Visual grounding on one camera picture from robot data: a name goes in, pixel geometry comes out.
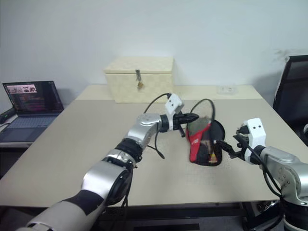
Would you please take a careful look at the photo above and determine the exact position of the clear plastic packet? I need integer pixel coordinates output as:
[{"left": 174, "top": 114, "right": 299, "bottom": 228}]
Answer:
[{"left": 217, "top": 84, "right": 238, "bottom": 95}]

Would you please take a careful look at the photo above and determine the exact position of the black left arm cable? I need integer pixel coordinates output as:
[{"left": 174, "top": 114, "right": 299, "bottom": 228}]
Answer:
[{"left": 143, "top": 93, "right": 172, "bottom": 159}]

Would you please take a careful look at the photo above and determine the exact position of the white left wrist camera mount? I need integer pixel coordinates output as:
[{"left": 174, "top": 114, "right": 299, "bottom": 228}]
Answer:
[{"left": 165, "top": 93, "right": 185, "bottom": 131}]

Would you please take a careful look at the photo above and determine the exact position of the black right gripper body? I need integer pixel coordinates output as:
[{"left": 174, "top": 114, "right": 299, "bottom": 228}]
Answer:
[{"left": 234, "top": 123, "right": 250, "bottom": 159}]

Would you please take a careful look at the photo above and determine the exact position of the cream lidded storage box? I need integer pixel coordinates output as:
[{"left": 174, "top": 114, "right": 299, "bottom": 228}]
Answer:
[{"left": 103, "top": 56, "right": 175, "bottom": 104}]

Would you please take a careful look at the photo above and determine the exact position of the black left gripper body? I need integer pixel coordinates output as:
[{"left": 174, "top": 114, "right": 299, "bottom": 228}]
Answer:
[{"left": 173, "top": 110, "right": 188, "bottom": 139}]

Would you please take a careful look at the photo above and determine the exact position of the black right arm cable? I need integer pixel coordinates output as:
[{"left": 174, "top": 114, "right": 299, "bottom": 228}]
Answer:
[{"left": 243, "top": 141, "right": 283, "bottom": 197}]

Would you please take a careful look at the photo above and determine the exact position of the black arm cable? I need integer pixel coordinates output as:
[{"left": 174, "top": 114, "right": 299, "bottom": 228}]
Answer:
[
  {"left": 243, "top": 141, "right": 283, "bottom": 197},
  {"left": 143, "top": 93, "right": 172, "bottom": 159}
]

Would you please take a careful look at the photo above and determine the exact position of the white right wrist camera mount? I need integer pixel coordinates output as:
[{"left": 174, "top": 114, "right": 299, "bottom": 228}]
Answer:
[{"left": 243, "top": 117, "right": 267, "bottom": 165}]

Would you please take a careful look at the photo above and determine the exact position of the small black device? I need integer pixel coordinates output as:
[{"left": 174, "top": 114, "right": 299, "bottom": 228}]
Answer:
[{"left": 0, "top": 108, "right": 16, "bottom": 125}]

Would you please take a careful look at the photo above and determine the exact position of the red and black paddle case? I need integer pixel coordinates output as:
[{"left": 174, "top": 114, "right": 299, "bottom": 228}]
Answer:
[{"left": 185, "top": 98, "right": 227, "bottom": 167}]

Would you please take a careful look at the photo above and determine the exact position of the black office chair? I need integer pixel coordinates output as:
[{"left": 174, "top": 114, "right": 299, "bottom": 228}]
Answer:
[{"left": 272, "top": 55, "right": 308, "bottom": 145}]

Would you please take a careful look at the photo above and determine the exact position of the open grey laptop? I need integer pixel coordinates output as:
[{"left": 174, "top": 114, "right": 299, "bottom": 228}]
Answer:
[{"left": 0, "top": 80, "right": 65, "bottom": 143}]

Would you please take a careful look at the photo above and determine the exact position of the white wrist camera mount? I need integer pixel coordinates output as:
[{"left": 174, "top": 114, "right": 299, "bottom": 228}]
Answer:
[
  {"left": 243, "top": 117, "right": 267, "bottom": 165},
  {"left": 165, "top": 93, "right": 185, "bottom": 131}
]

